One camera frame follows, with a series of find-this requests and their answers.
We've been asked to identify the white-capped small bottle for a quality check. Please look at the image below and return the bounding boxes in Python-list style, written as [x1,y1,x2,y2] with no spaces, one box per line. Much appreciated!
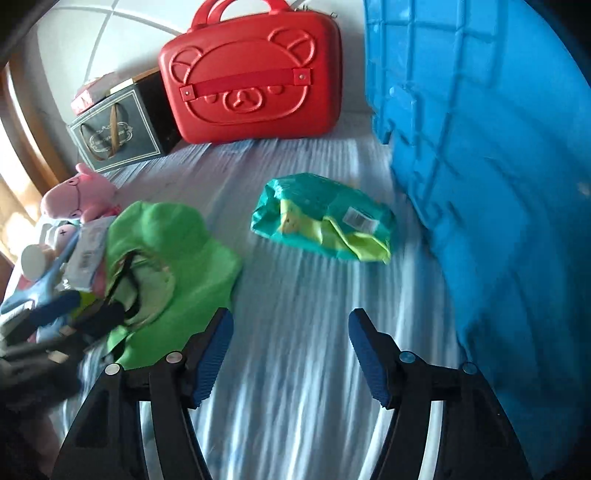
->
[21,244,54,280]

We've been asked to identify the light blue plastic toy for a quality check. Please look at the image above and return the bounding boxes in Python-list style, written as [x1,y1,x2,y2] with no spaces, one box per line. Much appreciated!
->
[0,231,79,319]

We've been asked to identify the green cloth hat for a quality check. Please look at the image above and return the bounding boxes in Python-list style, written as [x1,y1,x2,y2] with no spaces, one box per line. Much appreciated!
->
[104,200,243,370]

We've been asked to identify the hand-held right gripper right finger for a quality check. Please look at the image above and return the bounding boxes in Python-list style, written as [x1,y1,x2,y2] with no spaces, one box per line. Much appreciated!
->
[348,308,534,480]

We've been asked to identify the red bear-face carry case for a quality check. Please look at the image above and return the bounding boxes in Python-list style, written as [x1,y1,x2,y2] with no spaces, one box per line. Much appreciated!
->
[158,0,342,145]

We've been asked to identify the dark gift box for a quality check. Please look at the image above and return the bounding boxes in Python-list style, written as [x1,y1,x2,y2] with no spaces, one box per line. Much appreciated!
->
[67,68,185,174]

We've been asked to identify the pink and red flat box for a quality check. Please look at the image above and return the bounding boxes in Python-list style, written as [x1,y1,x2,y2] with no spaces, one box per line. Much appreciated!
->
[70,74,116,116]

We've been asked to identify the striped light blue bedsheet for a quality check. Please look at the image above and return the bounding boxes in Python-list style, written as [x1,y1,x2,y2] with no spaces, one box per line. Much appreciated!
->
[0,111,467,480]

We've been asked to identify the blue plastic crate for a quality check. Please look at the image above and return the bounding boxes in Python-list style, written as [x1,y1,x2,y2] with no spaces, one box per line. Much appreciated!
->
[362,0,591,480]

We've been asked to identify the white tagged packet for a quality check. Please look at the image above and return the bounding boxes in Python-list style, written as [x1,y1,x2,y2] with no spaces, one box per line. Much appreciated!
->
[65,219,112,289]

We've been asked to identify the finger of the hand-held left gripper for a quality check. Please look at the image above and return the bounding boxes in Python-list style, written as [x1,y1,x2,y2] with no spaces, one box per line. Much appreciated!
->
[46,302,126,365]
[15,291,82,342]

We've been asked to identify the teal and yellow packet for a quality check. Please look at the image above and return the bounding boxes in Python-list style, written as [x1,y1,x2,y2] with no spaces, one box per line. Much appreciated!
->
[250,173,398,264]

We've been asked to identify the white padded headboard panel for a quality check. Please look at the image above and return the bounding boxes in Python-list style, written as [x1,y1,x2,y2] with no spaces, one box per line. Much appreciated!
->
[23,0,213,95]

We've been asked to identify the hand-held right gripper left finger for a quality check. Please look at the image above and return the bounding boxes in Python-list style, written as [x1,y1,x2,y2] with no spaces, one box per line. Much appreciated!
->
[51,307,235,480]

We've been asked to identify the pink pig plush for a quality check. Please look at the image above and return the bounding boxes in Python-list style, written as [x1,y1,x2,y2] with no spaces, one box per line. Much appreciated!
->
[41,163,118,222]

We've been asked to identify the wooden frame post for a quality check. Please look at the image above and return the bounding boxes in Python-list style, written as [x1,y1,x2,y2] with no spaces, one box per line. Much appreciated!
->
[0,55,62,195]

